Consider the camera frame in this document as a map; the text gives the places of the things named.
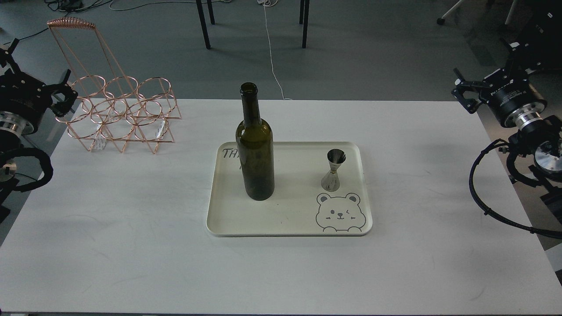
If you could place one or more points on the dark green wine bottle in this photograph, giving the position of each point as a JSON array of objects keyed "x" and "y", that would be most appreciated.
[{"x": 254, "y": 139}]

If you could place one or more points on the black table legs left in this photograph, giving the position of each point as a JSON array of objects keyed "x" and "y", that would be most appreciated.
[{"x": 203, "y": 21}]

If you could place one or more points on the white chair base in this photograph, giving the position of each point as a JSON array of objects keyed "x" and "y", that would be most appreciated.
[{"x": 472, "y": 8}]

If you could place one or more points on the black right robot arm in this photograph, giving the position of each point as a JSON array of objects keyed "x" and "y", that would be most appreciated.
[{"x": 534, "y": 151}]

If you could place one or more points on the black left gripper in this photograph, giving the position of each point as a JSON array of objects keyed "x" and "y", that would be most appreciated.
[{"x": 29, "y": 98}]

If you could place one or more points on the black table legs right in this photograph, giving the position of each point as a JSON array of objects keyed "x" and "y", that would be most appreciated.
[{"x": 304, "y": 11}]

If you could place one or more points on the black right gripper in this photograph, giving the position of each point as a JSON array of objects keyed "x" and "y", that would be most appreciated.
[{"x": 504, "y": 95}]

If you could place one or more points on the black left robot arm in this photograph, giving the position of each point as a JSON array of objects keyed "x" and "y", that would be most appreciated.
[{"x": 13, "y": 129}]

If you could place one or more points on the cream tray with bear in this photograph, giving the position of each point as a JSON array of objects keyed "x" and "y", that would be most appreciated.
[{"x": 299, "y": 205}]

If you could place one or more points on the copper wire bottle rack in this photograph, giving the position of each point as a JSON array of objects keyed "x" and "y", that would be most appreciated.
[{"x": 114, "y": 108}]

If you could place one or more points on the steel double jigger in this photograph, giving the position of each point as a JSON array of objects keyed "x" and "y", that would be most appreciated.
[{"x": 330, "y": 182}]

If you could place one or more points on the black table legs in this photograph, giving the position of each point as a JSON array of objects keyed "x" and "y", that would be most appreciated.
[
  {"x": 304, "y": 11},
  {"x": 203, "y": 21}
]

